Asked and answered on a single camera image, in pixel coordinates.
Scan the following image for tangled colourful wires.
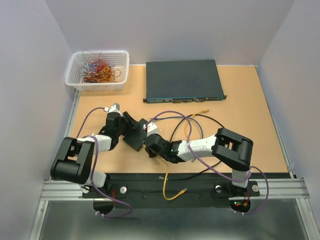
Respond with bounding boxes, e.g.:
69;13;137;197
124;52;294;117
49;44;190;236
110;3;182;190
78;49;122;85

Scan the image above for small black network switch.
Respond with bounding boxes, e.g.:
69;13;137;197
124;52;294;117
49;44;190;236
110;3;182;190
122;118;148;152

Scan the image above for aluminium rail frame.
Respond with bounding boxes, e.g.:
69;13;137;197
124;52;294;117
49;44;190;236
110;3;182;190
32;65;319;240

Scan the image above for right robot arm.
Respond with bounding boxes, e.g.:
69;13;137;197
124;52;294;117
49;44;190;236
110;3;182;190
145;128;254;195

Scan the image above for yellow ethernet cable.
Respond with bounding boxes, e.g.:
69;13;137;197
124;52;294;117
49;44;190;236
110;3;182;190
184;108;210;143
156;156;188;201

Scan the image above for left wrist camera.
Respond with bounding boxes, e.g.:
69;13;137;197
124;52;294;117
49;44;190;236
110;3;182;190
103;103;123;116

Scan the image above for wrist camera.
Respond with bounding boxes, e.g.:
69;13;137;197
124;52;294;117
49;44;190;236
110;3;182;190
142;122;159;137
103;103;123;116

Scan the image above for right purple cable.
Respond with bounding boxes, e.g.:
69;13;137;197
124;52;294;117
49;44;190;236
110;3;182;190
146;110;270;216

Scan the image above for black cable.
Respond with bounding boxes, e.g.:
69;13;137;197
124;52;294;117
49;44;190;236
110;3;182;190
158;113;226;181

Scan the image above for white plastic basket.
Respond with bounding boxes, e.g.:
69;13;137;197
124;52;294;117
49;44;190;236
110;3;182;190
65;49;130;91

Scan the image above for large rack network switch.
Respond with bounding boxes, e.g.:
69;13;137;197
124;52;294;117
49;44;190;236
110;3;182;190
143;59;227;104

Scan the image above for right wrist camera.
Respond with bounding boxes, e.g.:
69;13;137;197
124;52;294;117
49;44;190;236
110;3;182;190
142;122;159;137

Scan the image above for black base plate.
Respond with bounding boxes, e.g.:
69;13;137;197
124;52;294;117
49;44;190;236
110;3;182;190
82;173;260;214

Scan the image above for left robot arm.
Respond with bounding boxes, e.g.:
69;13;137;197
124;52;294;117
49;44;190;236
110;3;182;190
50;111;140;185

